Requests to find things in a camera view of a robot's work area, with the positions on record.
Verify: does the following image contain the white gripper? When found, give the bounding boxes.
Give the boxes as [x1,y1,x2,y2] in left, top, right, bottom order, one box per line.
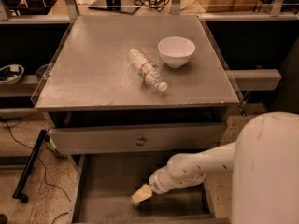
[131,167,175,205]

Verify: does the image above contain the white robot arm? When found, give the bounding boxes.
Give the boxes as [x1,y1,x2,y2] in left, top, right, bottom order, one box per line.
[131,112,299,224]

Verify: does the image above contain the open grey middle drawer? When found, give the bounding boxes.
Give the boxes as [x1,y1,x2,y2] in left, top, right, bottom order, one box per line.
[67,151,231,224]

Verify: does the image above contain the brass drawer knob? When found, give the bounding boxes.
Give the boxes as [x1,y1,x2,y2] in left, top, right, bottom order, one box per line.
[136,136,147,147]

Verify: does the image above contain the grey top drawer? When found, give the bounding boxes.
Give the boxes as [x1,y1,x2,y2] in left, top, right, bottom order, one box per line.
[50,122,226,155]

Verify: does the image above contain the grey wooden drawer cabinet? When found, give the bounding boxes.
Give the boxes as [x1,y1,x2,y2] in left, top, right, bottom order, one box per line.
[35,15,239,165]

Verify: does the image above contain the clear plastic water bottle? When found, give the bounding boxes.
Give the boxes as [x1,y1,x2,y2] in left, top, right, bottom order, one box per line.
[127,48,168,91]

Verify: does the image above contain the black bar on floor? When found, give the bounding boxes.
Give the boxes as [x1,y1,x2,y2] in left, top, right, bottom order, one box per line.
[12,130,47,203]

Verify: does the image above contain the white ceramic bowl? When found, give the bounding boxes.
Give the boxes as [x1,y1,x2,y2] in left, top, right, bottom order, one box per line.
[158,36,195,68]

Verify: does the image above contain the small bowl with items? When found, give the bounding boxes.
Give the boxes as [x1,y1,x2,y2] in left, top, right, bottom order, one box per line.
[0,64,24,85]

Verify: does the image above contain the black monitor stand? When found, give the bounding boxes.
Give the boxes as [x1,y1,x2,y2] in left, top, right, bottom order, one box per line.
[88,0,140,15]

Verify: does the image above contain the black floor cable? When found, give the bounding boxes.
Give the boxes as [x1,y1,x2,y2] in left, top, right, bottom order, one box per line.
[0,117,73,224]

